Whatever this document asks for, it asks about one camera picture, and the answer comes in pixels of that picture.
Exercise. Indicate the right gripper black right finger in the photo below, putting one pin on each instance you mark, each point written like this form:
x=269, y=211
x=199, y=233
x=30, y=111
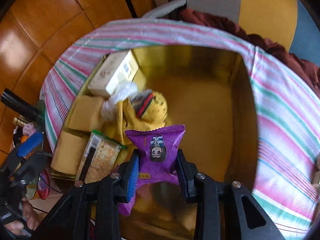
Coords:
x=224, y=211

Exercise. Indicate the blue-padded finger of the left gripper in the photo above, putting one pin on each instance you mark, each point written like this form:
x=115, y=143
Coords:
x=30, y=144

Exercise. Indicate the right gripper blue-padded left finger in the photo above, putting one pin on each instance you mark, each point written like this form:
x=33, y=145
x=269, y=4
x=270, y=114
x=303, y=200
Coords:
x=90, y=211

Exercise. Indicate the green cracker packet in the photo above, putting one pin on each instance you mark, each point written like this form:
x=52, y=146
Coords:
x=100, y=158

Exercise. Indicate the yellow sponge block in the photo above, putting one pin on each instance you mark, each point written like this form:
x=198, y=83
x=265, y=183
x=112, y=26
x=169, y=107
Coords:
x=68, y=152
x=86, y=115

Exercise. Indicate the purple snack packet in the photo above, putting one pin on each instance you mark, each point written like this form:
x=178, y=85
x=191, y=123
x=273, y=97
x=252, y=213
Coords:
x=158, y=151

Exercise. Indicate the yellow knitted sock bundle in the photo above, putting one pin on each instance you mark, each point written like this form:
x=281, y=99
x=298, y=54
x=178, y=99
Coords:
x=131, y=109

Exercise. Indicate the pink cloth item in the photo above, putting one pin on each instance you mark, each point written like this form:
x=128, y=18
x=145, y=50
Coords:
x=28, y=129

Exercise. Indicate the black cylindrical bottle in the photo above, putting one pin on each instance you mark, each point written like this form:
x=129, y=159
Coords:
x=17, y=104

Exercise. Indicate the white cream carton box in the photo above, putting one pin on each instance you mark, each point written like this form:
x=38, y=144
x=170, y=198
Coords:
x=118, y=68

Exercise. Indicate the orange wooden wardrobe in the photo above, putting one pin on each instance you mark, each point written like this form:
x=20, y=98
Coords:
x=34, y=33

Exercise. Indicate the striped pink green bedsheet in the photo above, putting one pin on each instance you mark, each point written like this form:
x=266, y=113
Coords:
x=287, y=108

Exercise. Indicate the gold rectangular tray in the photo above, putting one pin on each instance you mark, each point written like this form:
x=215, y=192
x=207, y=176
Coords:
x=208, y=91

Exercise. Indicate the dark red blanket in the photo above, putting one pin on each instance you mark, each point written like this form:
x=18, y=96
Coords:
x=306, y=70

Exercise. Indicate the grey white pillow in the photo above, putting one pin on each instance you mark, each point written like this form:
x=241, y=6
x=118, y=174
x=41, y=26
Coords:
x=165, y=9

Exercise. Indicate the grey yellow blue headboard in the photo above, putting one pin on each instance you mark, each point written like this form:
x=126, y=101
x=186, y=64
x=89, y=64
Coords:
x=284, y=21

